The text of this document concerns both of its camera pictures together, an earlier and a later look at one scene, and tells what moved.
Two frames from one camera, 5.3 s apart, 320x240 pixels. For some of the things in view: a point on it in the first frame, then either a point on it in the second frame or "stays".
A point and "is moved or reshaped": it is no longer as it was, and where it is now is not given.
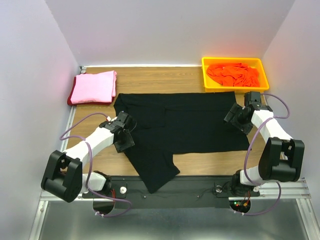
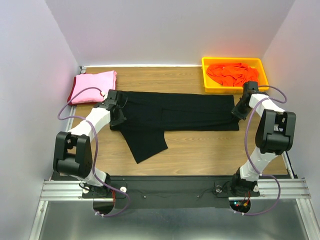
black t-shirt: x=177 y=123 is moved or reshaped
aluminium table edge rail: x=70 y=117 stays
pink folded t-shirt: x=95 y=87 stays
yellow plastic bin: x=210 y=85 stays
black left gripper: x=129 y=142 to x=120 y=119
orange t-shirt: x=234 y=74 stays
